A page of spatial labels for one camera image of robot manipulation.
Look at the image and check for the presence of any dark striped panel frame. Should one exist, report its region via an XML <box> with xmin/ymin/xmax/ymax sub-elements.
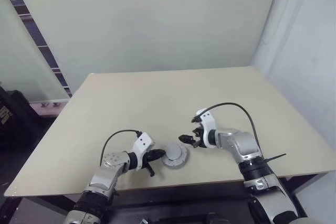
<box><xmin>0</xmin><ymin>0</ymin><xmax>73</xmax><ymax>98</ymax></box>

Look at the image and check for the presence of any frosted glass panel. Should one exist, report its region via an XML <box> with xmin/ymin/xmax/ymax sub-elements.
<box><xmin>0</xmin><ymin>0</ymin><xmax>70</xmax><ymax>102</ymax></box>

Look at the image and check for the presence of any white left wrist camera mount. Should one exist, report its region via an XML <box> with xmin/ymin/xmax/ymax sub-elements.
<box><xmin>132</xmin><ymin>132</ymin><xmax>156</xmax><ymax>169</ymax></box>

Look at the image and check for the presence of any black cable tie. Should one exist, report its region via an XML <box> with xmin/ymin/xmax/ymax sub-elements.
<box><xmin>262</xmin><ymin>153</ymin><xmax>287</xmax><ymax>163</ymax></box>

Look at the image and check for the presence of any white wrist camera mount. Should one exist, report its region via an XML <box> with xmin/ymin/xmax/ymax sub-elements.
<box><xmin>195</xmin><ymin>107</ymin><xmax>218</xmax><ymax>149</ymax></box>
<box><xmin>132</xmin><ymin>132</ymin><xmax>156</xmax><ymax>169</ymax></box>

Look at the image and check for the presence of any black equipment case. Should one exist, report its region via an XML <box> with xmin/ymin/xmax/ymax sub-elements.
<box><xmin>0</xmin><ymin>85</ymin><xmax>57</xmax><ymax>154</ymax></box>

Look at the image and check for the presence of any label sticker on case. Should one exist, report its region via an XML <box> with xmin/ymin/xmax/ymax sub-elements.
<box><xmin>0</xmin><ymin>105</ymin><xmax>13</xmax><ymax>124</ymax></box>

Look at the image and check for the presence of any pink panel base rail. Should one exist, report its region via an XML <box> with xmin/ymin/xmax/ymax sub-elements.
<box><xmin>28</xmin><ymin>99</ymin><xmax>70</xmax><ymax>118</ymax></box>

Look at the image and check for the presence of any motor stator with copper windings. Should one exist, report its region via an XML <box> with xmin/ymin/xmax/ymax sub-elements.
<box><xmin>162</xmin><ymin>148</ymin><xmax>190</xmax><ymax>170</ymax></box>

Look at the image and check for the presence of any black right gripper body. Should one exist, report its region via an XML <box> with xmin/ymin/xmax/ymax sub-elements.
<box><xmin>192</xmin><ymin>126</ymin><xmax>208</xmax><ymax>149</ymax></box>

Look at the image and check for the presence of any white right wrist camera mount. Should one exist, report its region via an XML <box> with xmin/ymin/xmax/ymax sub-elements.
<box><xmin>195</xmin><ymin>107</ymin><xmax>218</xmax><ymax>149</ymax></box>

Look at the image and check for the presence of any black table frame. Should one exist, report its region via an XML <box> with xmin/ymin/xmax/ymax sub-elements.
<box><xmin>5</xmin><ymin>173</ymin><xmax>320</xmax><ymax>224</ymax></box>

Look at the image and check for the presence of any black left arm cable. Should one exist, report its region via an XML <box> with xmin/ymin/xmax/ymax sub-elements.
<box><xmin>100</xmin><ymin>129</ymin><xmax>142</xmax><ymax>162</ymax></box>

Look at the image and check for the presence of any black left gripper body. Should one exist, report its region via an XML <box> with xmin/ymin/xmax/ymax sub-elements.
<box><xmin>143</xmin><ymin>151</ymin><xmax>155</xmax><ymax>169</ymax></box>

